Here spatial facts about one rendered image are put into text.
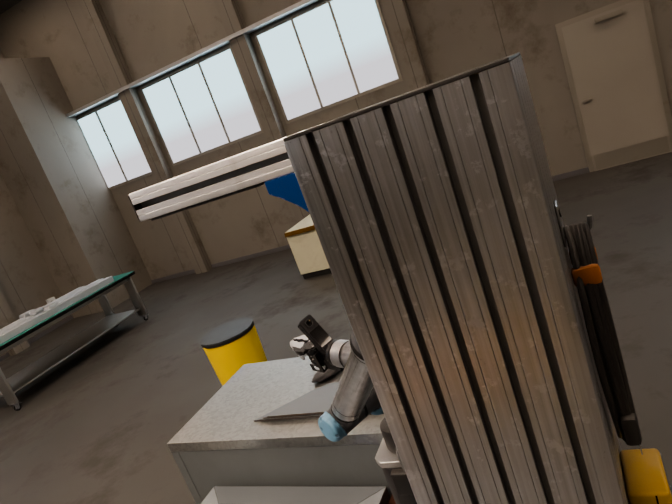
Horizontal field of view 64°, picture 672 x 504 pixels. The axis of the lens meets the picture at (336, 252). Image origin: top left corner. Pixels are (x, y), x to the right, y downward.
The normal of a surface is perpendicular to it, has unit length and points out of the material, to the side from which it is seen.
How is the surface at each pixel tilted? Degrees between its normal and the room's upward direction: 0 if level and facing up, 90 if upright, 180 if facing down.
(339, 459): 90
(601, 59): 90
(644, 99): 90
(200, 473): 90
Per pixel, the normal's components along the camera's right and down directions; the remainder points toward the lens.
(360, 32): -0.34, 0.35
